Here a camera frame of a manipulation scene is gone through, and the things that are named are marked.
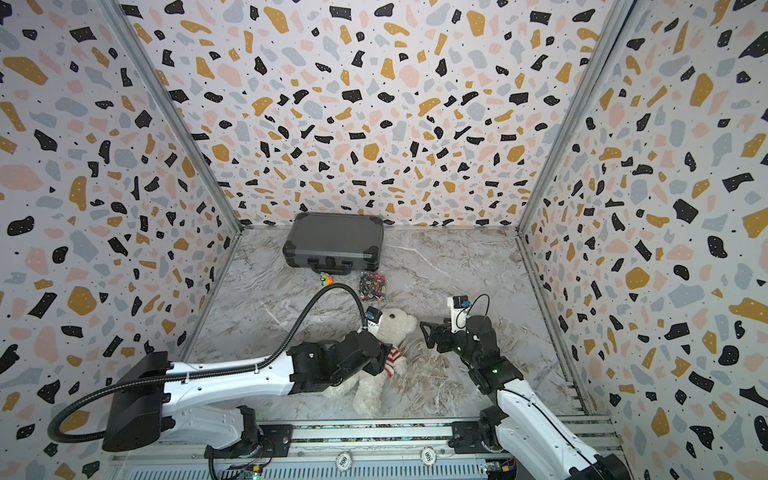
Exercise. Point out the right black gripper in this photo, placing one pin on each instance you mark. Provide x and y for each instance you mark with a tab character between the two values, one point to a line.
447	336

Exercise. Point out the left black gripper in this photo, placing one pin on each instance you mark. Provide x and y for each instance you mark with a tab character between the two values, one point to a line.
379	366

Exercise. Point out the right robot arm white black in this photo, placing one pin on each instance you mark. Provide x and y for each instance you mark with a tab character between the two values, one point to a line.
518	422

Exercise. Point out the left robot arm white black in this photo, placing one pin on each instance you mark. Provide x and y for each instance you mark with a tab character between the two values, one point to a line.
161	400

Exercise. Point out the bag of toy bricks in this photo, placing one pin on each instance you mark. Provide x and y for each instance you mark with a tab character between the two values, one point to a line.
372	286

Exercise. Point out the small green orange toy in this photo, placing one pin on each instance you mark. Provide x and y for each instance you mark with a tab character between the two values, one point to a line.
326	279

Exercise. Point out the dark grey hard case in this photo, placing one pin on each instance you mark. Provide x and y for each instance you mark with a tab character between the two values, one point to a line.
337	244

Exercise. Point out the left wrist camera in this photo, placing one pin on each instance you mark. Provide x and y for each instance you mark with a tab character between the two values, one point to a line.
373	319

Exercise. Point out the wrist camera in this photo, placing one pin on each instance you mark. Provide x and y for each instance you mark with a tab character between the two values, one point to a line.
373	319
459	307

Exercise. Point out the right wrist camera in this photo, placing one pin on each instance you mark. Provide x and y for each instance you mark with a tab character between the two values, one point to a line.
459	307

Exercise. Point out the aluminium mounting rail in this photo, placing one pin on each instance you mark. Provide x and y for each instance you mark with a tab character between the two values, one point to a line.
334	449

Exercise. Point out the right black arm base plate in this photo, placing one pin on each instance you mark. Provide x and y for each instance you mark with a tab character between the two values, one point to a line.
474	437

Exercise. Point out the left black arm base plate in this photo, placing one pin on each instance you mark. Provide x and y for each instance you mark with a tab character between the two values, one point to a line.
270	441

